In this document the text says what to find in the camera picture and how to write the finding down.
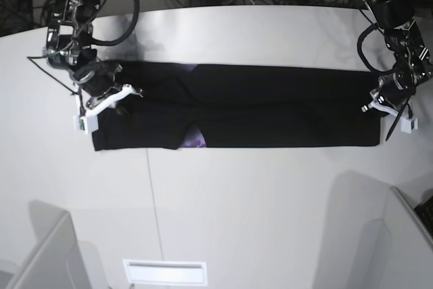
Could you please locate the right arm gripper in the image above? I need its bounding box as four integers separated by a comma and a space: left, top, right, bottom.
70, 62, 143, 106

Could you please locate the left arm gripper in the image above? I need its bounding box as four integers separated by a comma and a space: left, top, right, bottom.
361, 75, 415, 113

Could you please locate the black T-shirt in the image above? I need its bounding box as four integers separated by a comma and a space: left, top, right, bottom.
92, 62, 381, 151

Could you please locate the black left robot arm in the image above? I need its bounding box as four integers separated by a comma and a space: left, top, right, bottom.
357, 0, 432, 111

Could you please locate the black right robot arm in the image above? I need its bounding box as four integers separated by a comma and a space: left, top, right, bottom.
41, 0, 140, 109

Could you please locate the black keyboard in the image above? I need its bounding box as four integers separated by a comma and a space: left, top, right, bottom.
415, 198, 433, 234

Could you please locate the white left partition panel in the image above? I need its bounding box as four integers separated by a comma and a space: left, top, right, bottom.
5, 211, 92, 289

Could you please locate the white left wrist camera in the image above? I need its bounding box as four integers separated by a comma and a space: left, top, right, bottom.
369, 100, 418, 134

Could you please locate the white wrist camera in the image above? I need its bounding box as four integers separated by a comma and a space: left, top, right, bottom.
74, 88, 126, 135
369, 100, 418, 134

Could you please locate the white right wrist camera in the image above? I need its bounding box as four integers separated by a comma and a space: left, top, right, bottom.
74, 88, 126, 135

